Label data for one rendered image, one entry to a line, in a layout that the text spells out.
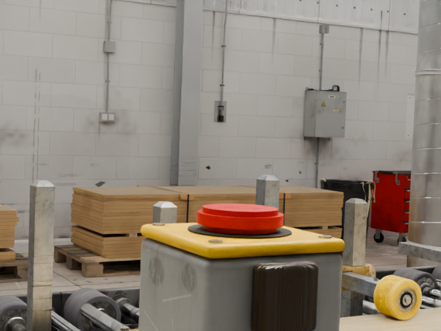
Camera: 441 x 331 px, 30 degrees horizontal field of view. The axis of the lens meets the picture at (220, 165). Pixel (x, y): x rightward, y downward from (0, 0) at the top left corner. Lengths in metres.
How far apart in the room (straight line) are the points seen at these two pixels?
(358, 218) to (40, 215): 0.70
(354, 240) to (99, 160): 6.31
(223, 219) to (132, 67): 7.76
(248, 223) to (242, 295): 0.03
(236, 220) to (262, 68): 8.46
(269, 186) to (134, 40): 6.54
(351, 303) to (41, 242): 0.71
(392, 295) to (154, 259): 1.27
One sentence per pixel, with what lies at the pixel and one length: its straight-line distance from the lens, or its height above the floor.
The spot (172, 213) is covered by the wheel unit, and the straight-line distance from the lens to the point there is 1.56.
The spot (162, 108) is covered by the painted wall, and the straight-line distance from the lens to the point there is 8.24.
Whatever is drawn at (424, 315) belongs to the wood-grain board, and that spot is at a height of 0.90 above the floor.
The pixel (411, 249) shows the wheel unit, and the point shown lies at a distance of 2.28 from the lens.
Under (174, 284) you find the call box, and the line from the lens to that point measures 0.36.
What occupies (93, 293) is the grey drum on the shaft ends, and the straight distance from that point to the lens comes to 1.99.
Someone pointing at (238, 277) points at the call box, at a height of 1.21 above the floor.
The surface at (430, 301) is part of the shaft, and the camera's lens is 2.32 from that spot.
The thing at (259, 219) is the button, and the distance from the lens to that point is 0.36.
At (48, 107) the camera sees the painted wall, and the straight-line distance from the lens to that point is 7.82.
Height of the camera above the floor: 1.27
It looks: 3 degrees down
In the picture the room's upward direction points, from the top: 2 degrees clockwise
